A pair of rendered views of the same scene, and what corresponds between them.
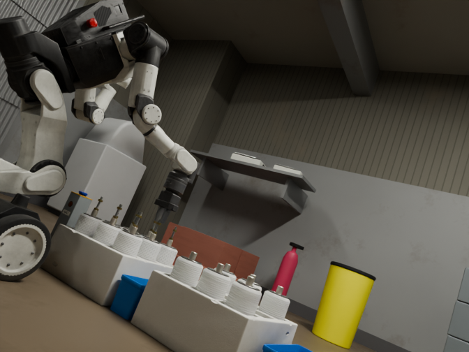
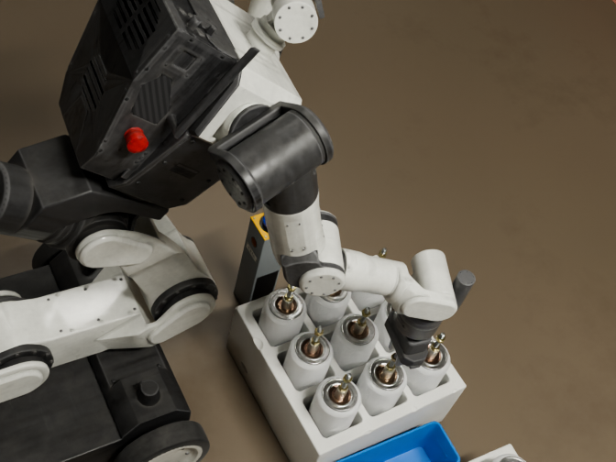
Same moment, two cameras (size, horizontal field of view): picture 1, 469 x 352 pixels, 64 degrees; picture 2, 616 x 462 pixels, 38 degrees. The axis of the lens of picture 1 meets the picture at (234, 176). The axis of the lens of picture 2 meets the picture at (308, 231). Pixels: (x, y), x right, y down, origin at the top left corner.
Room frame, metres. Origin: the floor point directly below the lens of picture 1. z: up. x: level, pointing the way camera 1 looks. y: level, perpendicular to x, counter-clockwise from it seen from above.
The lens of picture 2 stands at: (0.53, 0.21, 1.90)
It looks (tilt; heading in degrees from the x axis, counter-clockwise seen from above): 51 degrees down; 14
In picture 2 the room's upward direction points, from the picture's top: 17 degrees clockwise
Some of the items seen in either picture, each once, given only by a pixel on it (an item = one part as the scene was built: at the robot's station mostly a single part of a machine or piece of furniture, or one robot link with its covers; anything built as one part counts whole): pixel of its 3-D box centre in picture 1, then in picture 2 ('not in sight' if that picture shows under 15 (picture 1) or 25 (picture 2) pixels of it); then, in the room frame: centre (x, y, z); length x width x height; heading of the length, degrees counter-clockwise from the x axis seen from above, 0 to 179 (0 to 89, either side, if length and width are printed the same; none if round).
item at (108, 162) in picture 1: (105, 171); not in sight; (4.46, 1.43, 0.65); 0.66 x 0.59 x 1.30; 146
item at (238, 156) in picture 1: (250, 164); not in sight; (4.09, -0.12, 1.30); 0.39 x 0.37 x 0.10; 56
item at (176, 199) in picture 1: (171, 195); (413, 324); (1.57, 0.21, 0.45); 0.13 x 0.10 x 0.12; 47
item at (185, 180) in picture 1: (183, 170); (435, 290); (1.58, 0.21, 0.57); 0.11 x 0.11 x 0.11; 35
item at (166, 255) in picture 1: (159, 266); (418, 374); (1.67, 0.15, 0.16); 0.10 x 0.10 x 0.18
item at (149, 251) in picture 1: (142, 262); (376, 393); (1.57, 0.21, 0.16); 0.10 x 0.10 x 0.18
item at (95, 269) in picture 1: (114, 268); (342, 365); (1.63, 0.31, 0.09); 0.39 x 0.39 x 0.18; 58
